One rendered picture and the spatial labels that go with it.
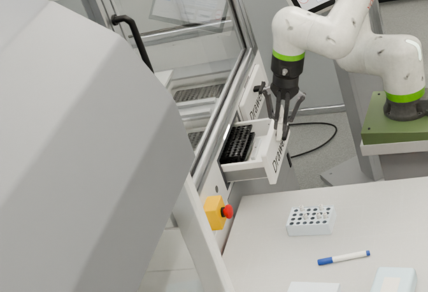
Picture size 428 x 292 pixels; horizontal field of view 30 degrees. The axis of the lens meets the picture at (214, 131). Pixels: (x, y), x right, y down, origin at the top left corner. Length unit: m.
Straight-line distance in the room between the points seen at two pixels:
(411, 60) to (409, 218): 0.52
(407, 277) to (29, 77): 1.08
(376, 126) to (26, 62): 1.48
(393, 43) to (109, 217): 1.47
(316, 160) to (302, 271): 1.86
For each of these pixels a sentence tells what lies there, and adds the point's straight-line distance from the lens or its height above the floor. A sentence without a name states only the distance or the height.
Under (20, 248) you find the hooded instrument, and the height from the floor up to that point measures 1.59.
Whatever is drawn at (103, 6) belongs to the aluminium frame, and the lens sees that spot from 1.87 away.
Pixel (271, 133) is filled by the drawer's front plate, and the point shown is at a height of 0.93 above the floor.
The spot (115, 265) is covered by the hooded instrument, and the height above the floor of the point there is 1.44.
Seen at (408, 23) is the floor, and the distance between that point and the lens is 5.10.
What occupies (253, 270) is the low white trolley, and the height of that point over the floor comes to 0.76.
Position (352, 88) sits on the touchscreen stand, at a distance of 3.39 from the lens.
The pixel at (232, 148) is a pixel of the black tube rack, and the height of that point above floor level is 0.90.
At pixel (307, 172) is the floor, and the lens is 3.90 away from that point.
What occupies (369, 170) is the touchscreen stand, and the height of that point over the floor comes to 0.09.
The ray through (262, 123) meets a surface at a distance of 2.58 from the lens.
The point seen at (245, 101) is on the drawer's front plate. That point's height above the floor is 0.93.
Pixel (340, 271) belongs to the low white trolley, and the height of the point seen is 0.76.
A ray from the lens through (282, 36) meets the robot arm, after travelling 2.20.
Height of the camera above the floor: 2.13
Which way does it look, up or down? 28 degrees down
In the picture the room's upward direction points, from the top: 19 degrees counter-clockwise
